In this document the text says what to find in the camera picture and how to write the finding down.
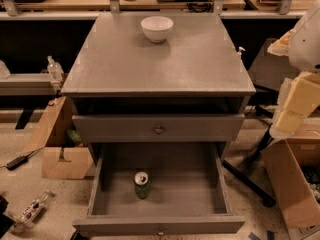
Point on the green soda can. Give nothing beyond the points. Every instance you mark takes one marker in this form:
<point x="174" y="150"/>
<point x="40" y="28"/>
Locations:
<point x="142" y="184"/>

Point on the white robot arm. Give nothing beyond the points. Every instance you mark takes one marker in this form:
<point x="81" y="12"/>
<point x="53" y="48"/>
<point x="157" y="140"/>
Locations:
<point x="298" y="97"/>

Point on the closed grey middle drawer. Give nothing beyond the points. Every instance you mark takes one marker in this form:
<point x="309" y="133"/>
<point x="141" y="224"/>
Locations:
<point x="158" y="128"/>

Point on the open grey bottom drawer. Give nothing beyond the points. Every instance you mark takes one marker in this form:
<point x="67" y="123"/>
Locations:
<point x="188" y="192"/>

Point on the grey wooden cabinet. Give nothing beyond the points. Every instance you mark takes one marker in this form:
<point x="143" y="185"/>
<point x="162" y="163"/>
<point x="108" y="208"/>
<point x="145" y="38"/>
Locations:
<point x="195" y="71"/>

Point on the white ceramic bowl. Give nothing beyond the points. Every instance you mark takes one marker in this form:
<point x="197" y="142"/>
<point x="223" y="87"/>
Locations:
<point x="157" y="28"/>

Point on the green chip bag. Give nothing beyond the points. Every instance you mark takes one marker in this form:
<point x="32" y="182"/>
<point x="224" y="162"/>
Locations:
<point x="74" y="138"/>

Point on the small white pump bottle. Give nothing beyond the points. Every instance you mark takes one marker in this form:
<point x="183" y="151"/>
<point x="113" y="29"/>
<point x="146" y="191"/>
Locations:
<point x="241" y="51"/>

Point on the cardboard box on left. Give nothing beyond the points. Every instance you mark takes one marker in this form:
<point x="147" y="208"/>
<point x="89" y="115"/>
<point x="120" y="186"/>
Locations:
<point x="61" y="159"/>

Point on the cardboard box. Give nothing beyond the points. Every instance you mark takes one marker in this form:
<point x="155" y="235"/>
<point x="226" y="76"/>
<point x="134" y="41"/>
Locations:
<point x="283" y="161"/>
<point x="61" y="159"/>

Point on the clear plastic bottle on shelf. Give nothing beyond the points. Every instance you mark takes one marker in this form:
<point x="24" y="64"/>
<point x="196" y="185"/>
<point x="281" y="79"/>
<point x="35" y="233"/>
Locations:
<point x="54" y="69"/>

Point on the cardboard box on right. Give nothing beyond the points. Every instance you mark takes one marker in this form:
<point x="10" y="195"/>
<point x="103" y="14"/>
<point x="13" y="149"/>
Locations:
<point x="283" y="161"/>

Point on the black power adapter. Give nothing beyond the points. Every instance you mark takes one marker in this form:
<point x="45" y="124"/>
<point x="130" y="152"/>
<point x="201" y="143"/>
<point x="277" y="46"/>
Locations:
<point x="15" y="163"/>

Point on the clear plastic bottle on floor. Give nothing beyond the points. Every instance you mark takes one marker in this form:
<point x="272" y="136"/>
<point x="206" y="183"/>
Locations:
<point x="32" y="211"/>

